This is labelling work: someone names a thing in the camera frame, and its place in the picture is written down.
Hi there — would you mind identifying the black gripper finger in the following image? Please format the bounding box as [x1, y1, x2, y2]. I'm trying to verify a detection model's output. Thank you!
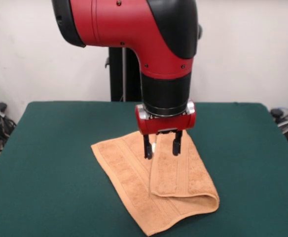
[143, 133, 153, 160]
[172, 129, 184, 157]

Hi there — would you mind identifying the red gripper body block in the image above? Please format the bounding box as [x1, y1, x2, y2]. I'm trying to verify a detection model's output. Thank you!
[135, 100, 197, 135]

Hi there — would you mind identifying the tan terry towel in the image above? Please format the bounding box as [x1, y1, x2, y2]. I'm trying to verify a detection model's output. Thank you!
[91, 129, 220, 236]

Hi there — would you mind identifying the dark green table cloth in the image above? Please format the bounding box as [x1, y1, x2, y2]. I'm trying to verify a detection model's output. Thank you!
[0, 100, 288, 237]

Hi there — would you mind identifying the grey round stand base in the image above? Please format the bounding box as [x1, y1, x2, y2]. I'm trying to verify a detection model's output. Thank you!
[269, 106, 288, 154]

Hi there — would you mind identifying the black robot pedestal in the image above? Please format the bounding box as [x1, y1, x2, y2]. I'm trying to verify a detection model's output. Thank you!
[104, 46, 143, 102]

